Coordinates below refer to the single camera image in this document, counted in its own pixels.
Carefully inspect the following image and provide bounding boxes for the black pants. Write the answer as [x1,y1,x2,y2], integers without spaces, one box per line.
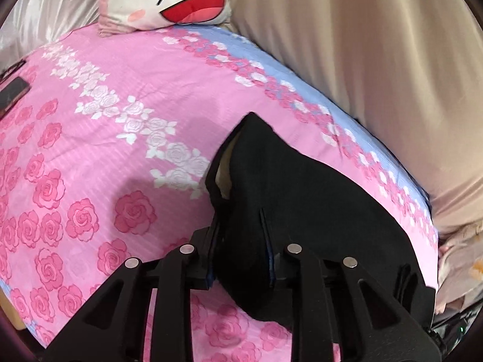
[206,111,438,332]

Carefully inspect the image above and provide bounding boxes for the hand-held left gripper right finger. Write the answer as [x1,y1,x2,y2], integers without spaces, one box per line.
[260,209,442,362]

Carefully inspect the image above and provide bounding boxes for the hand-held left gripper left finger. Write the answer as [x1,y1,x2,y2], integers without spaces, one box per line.
[41,219,227,362]

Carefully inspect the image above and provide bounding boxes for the beige cloth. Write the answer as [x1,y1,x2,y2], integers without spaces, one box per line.
[226,0,483,240]

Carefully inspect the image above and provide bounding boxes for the pale floral blanket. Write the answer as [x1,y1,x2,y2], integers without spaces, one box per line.
[434,222,483,314]

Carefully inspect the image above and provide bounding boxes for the shiny white cloth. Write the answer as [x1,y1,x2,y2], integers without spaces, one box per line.
[0,0,102,69]

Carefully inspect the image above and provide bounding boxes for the black phone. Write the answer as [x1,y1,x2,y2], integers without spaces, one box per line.
[0,77,31,117]

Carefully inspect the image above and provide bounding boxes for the thin black strap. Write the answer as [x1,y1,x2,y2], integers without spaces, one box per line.
[0,59,27,80]

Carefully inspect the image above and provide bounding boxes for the pink rose print bedsheet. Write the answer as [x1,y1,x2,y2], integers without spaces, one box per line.
[0,23,440,362]

